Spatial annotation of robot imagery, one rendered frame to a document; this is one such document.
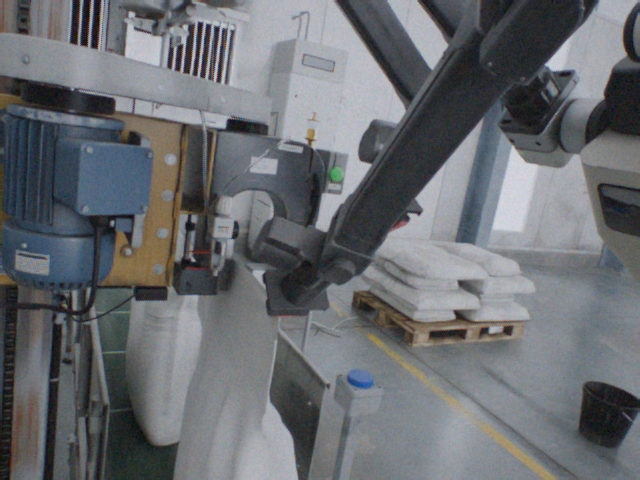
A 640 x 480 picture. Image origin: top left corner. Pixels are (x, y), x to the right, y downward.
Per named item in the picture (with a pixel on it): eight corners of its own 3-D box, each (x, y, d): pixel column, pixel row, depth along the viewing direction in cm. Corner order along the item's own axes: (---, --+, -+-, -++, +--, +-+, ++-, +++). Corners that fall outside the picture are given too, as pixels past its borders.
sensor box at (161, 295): (167, 301, 98) (168, 289, 97) (135, 301, 95) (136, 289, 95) (163, 294, 101) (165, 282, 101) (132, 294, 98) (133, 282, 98)
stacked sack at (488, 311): (531, 325, 414) (536, 308, 411) (472, 328, 383) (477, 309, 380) (493, 306, 451) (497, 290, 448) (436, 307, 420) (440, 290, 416)
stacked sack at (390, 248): (453, 268, 409) (457, 251, 406) (385, 265, 380) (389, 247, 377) (422, 254, 447) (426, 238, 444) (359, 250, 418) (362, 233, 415)
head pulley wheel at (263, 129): (274, 138, 102) (276, 126, 102) (232, 131, 98) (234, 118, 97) (259, 135, 110) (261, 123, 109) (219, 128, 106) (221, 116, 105)
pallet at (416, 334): (522, 338, 417) (526, 322, 414) (411, 347, 357) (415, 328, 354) (454, 302, 487) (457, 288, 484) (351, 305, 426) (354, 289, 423)
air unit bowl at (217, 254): (225, 272, 95) (229, 241, 94) (209, 272, 94) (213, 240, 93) (220, 267, 98) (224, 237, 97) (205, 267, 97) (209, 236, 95)
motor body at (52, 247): (117, 296, 73) (132, 123, 68) (-7, 296, 66) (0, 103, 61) (108, 265, 86) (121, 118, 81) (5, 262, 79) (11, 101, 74)
